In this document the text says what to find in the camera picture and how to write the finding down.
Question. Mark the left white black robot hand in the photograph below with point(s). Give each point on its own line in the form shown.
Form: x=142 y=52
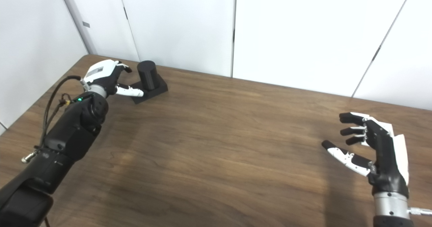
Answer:
x=104 y=75

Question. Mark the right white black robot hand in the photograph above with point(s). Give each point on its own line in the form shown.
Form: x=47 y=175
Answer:
x=388 y=166

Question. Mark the black peg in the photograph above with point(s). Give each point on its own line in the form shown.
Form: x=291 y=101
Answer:
x=146 y=76

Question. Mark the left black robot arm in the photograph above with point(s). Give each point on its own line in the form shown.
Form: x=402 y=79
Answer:
x=67 y=139

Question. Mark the grey wall post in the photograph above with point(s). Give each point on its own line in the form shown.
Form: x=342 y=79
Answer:
x=76 y=17

